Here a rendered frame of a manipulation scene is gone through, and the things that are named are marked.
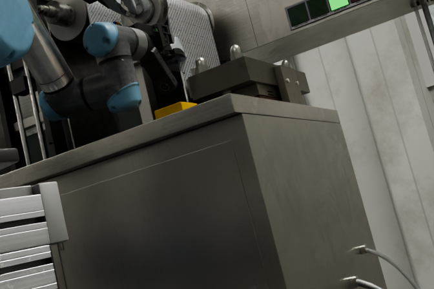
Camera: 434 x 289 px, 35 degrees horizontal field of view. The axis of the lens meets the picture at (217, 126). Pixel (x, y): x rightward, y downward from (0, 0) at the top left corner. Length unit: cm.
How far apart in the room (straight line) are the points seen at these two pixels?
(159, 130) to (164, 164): 7
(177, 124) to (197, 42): 53
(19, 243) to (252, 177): 52
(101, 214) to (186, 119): 31
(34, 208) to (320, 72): 353
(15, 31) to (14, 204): 24
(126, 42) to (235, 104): 31
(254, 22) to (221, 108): 72
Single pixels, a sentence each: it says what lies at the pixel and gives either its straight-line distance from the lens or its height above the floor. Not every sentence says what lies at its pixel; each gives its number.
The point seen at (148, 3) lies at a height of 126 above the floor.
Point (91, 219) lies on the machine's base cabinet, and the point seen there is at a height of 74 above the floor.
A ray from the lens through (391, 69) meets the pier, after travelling 396.
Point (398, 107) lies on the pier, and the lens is 393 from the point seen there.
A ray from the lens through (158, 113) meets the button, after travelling 143.
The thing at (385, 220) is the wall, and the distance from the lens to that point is 425.
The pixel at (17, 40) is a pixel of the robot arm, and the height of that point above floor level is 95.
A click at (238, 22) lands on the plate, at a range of 203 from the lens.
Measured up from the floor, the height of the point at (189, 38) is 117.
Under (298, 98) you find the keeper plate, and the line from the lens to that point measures 178.
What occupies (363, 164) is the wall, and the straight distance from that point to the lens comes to 427.
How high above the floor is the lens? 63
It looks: 9 degrees up
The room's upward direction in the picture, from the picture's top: 14 degrees counter-clockwise
